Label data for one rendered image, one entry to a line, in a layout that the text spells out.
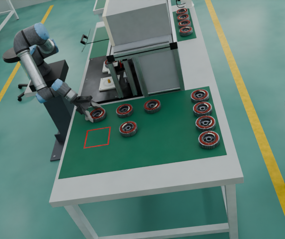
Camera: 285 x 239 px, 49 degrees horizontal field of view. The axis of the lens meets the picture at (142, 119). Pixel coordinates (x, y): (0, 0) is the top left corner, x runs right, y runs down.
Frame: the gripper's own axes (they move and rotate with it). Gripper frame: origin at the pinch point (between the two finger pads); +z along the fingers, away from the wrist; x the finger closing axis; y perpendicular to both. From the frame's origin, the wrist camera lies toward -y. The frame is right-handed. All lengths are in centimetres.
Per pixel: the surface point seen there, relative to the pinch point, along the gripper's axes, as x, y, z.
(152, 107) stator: -11.2, -28.0, 22.3
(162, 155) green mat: 22, -41, 37
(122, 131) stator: 12.7, -20.9, 15.1
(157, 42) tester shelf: -35, -50, -2
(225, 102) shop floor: -112, 11, 95
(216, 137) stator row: 6, -63, 51
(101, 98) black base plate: -16.4, 5.6, -4.6
